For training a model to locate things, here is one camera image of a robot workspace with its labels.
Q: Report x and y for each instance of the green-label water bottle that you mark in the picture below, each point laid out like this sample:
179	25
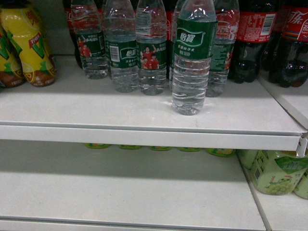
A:
195	34

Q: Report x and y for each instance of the water bottle with barcode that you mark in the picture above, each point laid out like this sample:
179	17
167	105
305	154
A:
121	41

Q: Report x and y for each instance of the white upper metal shelf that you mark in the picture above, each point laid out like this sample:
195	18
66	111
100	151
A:
77	109

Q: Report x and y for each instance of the white metal shelf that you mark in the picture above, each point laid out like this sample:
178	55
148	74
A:
53	187
77	109

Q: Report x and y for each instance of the water bottle red players label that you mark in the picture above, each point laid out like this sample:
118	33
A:
151	38

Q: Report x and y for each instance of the water bottle behind front one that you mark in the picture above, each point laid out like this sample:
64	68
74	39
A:
176	11

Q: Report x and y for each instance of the water bottle far left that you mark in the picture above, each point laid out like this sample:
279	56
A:
88	30

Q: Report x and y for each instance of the water bottle far right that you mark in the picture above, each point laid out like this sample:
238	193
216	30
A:
228	15

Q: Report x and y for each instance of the white lower metal shelf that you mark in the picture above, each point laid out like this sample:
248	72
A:
53	187

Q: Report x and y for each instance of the white right neighbouring shelf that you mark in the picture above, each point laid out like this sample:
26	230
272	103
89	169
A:
293	100

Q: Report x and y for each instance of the green drink bottle behind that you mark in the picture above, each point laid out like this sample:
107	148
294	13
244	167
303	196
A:
246	157

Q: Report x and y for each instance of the cola bottle behind left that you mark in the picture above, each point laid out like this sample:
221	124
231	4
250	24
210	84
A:
67	10

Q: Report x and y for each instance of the green grape drink bottle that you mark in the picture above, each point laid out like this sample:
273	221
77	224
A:
277	172

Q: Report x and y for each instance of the cola bottle red label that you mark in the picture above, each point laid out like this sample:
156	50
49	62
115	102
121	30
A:
256	23

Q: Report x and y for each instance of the cola bottle far right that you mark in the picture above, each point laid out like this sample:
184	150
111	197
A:
286	55

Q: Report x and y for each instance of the yellow lemon tea bottle edge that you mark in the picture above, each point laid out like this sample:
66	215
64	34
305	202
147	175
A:
11	74

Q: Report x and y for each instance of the yellow lemon tea bottle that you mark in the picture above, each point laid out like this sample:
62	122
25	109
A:
23	28

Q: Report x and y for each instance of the green drink bottle right edge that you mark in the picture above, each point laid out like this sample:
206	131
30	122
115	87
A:
301	188

